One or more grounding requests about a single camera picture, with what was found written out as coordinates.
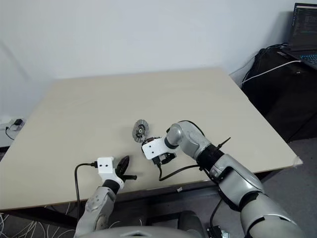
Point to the white wall power strip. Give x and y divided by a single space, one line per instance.
3 120

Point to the black table frame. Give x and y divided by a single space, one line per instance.
49 212

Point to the silver motor end cap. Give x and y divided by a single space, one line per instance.
138 126

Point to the black plug adapter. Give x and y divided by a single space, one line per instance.
18 122

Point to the clear tape piece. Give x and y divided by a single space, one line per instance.
298 162

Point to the small white clip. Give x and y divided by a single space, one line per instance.
178 190

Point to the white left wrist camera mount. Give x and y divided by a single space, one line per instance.
105 166

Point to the black side table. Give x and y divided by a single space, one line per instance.
280 99

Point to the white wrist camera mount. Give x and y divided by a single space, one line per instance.
105 166
152 148

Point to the black device box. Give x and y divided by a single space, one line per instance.
215 231

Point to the silver robot torso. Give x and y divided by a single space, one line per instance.
138 234

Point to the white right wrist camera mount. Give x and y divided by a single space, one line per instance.
152 148

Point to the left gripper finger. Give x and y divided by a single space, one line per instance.
125 164
118 167

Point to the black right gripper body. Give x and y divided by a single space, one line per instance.
166 158

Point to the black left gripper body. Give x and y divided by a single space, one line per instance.
127 177

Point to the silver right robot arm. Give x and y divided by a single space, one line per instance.
235 173

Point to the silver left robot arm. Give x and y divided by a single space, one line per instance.
96 203

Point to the black open laptop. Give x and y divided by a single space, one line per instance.
304 24

